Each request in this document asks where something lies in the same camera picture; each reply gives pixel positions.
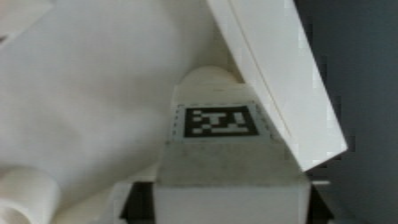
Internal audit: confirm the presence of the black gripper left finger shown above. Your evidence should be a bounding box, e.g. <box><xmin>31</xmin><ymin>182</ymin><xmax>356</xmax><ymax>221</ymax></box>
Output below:
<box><xmin>121</xmin><ymin>182</ymin><xmax>155</xmax><ymax>224</ymax></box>

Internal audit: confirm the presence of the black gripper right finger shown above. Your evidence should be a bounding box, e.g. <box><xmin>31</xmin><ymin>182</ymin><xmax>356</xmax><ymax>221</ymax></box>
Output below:
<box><xmin>308</xmin><ymin>184</ymin><xmax>334</xmax><ymax>224</ymax></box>

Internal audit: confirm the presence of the white leg with tag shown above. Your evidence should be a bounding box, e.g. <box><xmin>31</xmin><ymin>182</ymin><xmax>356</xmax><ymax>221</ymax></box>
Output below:
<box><xmin>153</xmin><ymin>66</ymin><xmax>311</xmax><ymax>224</ymax></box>

